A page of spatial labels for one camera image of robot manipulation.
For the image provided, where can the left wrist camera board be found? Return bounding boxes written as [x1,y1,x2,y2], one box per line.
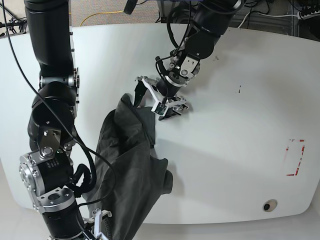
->
[151,102,168,117]

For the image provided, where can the white power strip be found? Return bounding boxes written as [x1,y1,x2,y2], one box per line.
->
[297,8,320,20]

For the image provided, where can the aluminium frame leg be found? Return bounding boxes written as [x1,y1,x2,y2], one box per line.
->
[156,0,181,24]

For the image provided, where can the yellow cable on floor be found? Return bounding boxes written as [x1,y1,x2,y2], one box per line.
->
[79,9,125,27]

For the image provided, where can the white cable on floor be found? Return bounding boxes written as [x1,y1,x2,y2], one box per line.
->
[237,11,301,29]

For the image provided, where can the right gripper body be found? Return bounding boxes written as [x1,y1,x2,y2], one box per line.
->
[83,208,113,240]

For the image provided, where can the dark grey T-shirt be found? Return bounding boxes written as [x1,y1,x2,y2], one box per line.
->
[83,94,173,240]

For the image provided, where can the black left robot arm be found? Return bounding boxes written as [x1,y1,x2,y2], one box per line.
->
[133,0,246,120]

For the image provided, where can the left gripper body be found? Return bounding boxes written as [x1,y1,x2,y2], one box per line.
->
[136,76,188,109]

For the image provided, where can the black tripod stand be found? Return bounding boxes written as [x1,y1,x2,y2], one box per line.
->
[0,4,28,35]

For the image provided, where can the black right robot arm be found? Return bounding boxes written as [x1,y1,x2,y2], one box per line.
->
[19,0,112,240]

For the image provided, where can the black cylinder object on floor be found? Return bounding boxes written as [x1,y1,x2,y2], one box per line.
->
[123,0,138,15]

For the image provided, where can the red tape rectangle marking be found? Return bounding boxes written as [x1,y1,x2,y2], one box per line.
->
[283,139,306,177]

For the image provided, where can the right table cable grommet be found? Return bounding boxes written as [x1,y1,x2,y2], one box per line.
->
[262,199,278,213]

